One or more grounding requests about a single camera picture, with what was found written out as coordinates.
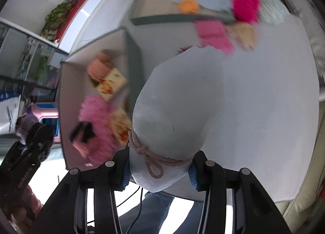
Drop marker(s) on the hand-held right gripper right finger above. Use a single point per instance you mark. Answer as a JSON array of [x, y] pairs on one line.
[[194, 178]]

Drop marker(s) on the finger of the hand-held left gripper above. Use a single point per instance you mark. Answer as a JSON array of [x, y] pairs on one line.
[[25, 151]]

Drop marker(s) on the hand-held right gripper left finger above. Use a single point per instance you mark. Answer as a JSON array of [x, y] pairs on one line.
[[124, 179]]

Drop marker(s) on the small yellow tissue packet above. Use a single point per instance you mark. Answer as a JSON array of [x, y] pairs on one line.
[[121, 127]]

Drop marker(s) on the green box with white interior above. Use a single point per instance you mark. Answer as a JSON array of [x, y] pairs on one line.
[[73, 84]]

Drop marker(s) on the large yellow tissue packet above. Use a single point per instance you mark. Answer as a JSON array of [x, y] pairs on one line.
[[113, 81]]

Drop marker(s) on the peach knitted pouch yellow top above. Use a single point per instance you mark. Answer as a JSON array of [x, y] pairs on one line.
[[97, 67]]

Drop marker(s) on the white printed bag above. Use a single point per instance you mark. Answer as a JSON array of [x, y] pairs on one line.
[[7, 114]]

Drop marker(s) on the pink plastic crate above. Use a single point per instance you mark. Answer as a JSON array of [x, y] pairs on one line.
[[44, 112]]

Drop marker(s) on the person's blue jeans leg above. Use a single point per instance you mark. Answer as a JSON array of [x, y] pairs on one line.
[[157, 213]]

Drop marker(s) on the light pink fluffy yarn bundle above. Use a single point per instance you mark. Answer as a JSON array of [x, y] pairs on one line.
[[100, 114]]

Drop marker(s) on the glass display cabinet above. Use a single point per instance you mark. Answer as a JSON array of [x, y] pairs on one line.
[[28, 58]]

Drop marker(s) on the green potted plant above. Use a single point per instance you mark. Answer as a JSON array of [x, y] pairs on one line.
[[58, 13]]

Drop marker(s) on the pink sponge cloth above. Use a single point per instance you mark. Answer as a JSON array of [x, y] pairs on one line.
[[214, 35]]

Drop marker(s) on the beige knitted hat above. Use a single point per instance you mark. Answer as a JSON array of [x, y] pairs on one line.
[[242, 34]]

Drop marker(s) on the red cloth strip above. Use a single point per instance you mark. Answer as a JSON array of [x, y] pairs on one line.
[[76, 7]]

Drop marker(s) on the shallow green box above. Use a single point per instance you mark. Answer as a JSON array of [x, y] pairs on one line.
[[157, 19]]

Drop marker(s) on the orange fabric flower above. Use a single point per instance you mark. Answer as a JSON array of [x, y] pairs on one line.
[[188, 6]]

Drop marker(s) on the magenta fluffy yarn bundle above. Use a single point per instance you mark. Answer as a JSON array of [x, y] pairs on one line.
[[245, 5]]

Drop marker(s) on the pale green fluffy cloth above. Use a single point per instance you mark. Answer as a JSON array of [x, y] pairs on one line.
[[273, 7]]

